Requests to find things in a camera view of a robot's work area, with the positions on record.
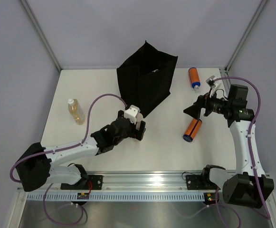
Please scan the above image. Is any orange tube near bag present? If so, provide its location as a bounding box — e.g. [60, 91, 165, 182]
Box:
[188, 67, 201, 93]

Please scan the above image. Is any aluminium corner post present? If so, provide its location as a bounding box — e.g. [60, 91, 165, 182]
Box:
[224, 0, 269, 74]
[18, 0, 63, 73]

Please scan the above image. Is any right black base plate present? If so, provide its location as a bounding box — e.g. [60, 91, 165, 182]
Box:
[185, 174, 217, 190]

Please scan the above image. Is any white slotted cable duct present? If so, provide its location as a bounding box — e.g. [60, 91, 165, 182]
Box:
[27, 192, 205, 202]

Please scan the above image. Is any left aluminium corner post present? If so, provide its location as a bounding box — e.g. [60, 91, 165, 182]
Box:
[18, 0, 63, 73]

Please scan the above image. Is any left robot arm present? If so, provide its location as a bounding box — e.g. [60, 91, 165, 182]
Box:
[15, 105, 146, 192]

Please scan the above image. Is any aluminium front rail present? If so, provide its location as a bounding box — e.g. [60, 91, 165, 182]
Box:
[16, 171, 275, 192]

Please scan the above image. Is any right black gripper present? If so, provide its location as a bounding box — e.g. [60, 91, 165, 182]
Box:
[184, 88, 232, 120]

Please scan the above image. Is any beige pump bottle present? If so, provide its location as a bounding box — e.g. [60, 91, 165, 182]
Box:
[136, 114, 143, 124]

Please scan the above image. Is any right aluminium corner post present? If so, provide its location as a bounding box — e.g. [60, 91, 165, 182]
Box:
[224, 0, 269, 74]

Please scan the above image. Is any orange tube front right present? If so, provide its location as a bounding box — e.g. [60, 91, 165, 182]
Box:
[183, 118, 202, 142]

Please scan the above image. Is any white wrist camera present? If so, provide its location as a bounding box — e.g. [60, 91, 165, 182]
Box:
[124, 105, 140, 124]
[206, 76, 221, 97]

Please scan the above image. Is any aluminium rail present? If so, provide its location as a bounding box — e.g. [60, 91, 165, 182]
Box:
[219, 67, 231, 89]
[16, 171, 275, 192]

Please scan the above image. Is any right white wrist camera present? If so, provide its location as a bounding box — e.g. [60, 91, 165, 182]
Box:
[206, 76, 221, 97]

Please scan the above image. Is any amber liquid clear bottle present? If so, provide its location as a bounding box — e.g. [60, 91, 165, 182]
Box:
[67, 98, 85, 125]

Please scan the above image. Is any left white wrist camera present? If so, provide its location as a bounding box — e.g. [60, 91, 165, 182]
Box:
[124, 105, 140, 124]

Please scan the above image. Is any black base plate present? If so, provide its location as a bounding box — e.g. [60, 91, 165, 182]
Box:
[185, 174, 217, 190]
[60, 175, 103, 190]

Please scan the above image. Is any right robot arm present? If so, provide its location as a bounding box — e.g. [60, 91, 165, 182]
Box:
[184, 85, 274, 209]

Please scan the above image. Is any right side aluminium rail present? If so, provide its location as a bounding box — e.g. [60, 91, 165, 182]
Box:
[219, 67, 231, 89]

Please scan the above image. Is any black canvas bag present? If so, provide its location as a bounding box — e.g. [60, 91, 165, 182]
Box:
[116, 42, 178, 117]

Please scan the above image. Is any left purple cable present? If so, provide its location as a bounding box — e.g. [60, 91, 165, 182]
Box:
[9, 94, 129, 224]

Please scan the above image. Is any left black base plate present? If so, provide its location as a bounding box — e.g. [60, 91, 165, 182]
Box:
[60, 175, 103, 190]

